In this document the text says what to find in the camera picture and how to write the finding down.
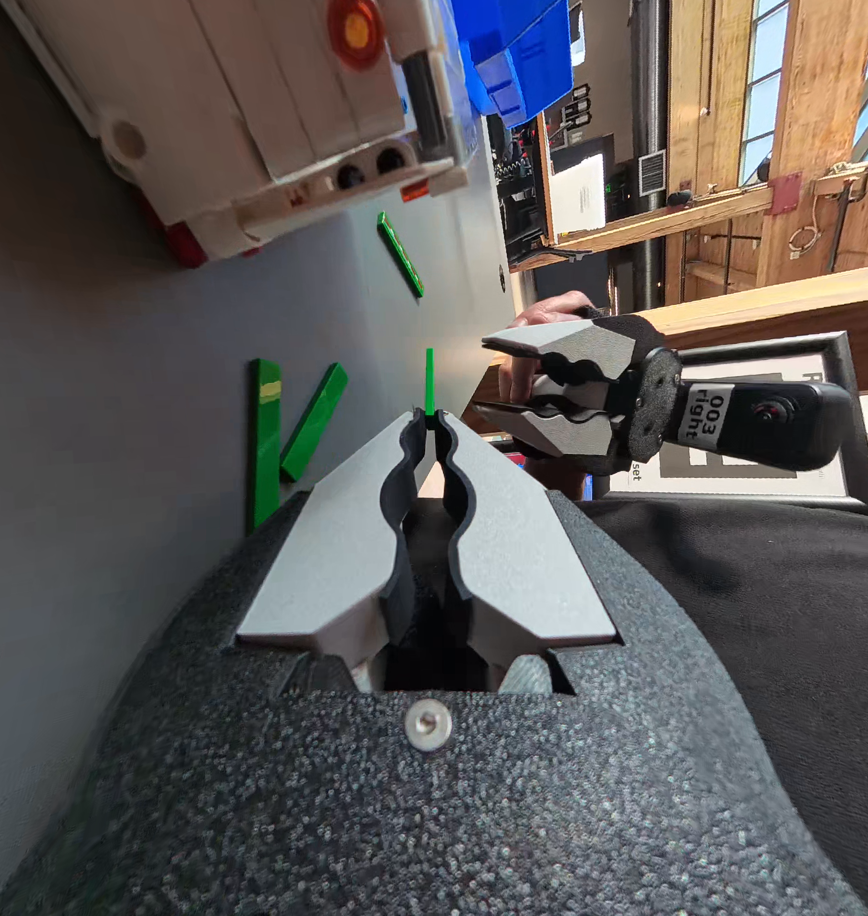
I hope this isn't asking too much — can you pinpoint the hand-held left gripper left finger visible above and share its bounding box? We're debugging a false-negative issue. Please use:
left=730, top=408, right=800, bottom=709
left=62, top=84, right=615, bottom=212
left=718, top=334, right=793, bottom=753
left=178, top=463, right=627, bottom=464
left=237, top=410, right=425, bottom=691

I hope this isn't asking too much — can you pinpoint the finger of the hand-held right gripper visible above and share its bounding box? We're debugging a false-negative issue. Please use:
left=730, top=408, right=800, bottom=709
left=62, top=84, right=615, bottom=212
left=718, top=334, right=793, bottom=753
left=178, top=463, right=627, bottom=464
left=481, top=320, right=635, bottom=385
left=473, top=376, right=621, bottom=456

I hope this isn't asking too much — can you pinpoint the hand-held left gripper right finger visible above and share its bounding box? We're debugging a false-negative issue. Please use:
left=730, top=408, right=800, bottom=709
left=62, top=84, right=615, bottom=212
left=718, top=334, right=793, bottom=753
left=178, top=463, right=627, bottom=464
left=434, top=410, right=618, bottom=691

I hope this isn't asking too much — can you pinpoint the green lego tile yellow mark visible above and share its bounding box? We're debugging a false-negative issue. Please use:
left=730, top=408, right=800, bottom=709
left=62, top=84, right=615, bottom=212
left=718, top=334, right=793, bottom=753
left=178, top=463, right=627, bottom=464
left=246, top=358, right=283, bottom=536

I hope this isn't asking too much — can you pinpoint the plain green lego tile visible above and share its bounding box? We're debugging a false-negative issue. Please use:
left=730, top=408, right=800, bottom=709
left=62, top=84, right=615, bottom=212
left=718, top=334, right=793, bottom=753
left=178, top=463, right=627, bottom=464
left=280, top=361, right=349, bottom=482

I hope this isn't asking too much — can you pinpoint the green striped lego tile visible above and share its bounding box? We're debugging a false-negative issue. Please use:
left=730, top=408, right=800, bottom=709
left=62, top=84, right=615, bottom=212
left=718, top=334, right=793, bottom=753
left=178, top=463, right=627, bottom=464
left=376, top=211, right=426, bottom=299

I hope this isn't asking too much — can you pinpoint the white lego truck model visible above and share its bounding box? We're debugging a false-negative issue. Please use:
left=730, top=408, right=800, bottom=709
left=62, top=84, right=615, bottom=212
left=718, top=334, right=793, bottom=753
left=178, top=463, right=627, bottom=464
left=0, top=0, right=479, bottom=270

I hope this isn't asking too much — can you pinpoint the person's right hand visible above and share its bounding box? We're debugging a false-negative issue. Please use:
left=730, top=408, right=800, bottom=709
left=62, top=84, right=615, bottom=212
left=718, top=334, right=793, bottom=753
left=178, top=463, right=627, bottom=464
left=498, top=291, right=599, bottom=404

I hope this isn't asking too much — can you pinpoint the black framed sign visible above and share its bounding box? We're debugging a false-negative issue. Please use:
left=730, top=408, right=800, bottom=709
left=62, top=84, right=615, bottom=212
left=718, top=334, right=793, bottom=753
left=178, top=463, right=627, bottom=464
left=602, top=331, right=868, bottom=518

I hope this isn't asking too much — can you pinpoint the wooden ledge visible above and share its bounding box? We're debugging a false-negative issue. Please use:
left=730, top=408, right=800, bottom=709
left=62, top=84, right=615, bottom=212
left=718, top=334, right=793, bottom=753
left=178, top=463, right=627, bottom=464
left=648, top=263, right=868, bottom=353

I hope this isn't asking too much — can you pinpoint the white paper sheet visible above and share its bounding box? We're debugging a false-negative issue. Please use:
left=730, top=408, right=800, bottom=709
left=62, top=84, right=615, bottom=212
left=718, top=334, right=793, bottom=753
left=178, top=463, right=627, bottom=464
left=548, top=153, right=607, bottom=239

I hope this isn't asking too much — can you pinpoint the black equipment rack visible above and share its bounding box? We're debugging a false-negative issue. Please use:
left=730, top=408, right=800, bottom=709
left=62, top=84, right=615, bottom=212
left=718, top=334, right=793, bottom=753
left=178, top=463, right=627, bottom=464
left=497, top=114, right=553, bottom=267

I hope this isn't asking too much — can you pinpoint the person's black sweatshirt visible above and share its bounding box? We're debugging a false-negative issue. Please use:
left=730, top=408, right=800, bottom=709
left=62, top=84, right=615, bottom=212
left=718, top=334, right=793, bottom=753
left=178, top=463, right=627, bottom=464
left=570, top=497, right=868, bottom=916

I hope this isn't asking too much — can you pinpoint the black vertical pipe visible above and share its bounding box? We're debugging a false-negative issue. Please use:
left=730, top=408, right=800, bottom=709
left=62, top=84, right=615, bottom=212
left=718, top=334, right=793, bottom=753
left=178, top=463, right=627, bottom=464
left=628, top=0, right=672, bottom=310

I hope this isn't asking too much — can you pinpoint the blue plastic bin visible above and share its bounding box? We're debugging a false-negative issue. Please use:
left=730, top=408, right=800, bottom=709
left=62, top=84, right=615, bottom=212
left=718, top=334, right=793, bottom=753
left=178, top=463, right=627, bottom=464
left=451, top=0, right=575, bottom=130

